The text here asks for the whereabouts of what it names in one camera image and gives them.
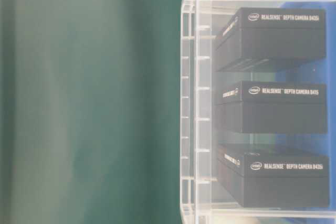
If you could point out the black realsense box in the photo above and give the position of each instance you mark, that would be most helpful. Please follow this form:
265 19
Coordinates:
271 175
270 39
271 107

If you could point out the clear plastic storage case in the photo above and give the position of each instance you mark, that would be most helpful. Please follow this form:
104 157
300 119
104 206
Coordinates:
202 198

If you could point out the green table cloth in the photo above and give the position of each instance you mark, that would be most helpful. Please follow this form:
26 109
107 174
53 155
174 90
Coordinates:
89 111

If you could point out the blue plastic liner sheet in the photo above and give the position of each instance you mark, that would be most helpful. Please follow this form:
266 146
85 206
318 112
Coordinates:
315 71

